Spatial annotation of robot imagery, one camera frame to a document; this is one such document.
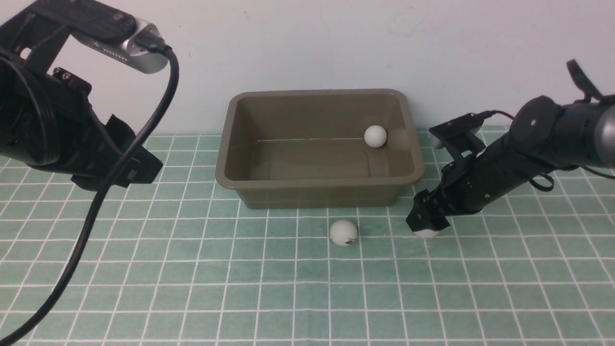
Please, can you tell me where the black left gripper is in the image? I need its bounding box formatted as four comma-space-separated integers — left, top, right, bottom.
29, 67, 163, 191

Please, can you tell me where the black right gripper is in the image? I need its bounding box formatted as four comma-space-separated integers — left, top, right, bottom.
406, 159, 491, 233

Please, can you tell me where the marked white ping-pong ball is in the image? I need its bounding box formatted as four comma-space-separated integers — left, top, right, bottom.
329, 220, 358, 246

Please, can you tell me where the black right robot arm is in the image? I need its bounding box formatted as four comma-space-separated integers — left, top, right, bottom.
406, 96, 615, 238

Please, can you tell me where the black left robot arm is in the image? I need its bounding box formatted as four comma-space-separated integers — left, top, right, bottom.
1, 49, 136, 191

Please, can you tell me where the green checkered tablecloth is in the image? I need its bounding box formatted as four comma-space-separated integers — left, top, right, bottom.
18, 131, 615, 346

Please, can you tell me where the olive green plastic bin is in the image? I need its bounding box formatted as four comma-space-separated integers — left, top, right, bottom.
215, 88, 425, 210

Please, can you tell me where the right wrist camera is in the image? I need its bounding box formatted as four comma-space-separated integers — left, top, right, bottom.
429, 111, 492, 163

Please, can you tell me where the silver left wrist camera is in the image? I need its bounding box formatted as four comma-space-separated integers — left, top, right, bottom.
0, 0, 172, 74

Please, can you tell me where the black left camera cable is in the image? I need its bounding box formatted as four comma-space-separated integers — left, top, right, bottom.
0, 38, 180, 346

